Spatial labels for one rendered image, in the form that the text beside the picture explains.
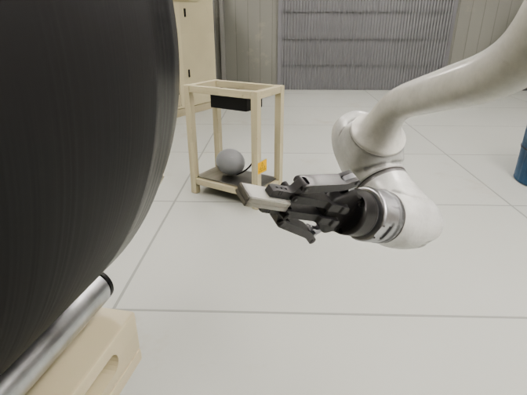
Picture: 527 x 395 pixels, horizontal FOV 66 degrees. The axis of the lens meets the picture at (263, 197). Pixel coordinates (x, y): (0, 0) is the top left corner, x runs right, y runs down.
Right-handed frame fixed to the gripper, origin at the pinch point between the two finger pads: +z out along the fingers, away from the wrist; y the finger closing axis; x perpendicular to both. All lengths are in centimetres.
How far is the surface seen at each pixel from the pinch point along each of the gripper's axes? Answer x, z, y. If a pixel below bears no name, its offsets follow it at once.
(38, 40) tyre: -13.3, 30.1, -15.3
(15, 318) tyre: -17.6, 28.5, -1.9
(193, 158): 194, -113, 110
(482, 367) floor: -13, -135, 52
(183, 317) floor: 61, -61, 112
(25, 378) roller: -11.3, 24.1, 15.7
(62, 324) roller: -6.2, 20.6, 15.1
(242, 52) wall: 635, -386, 121
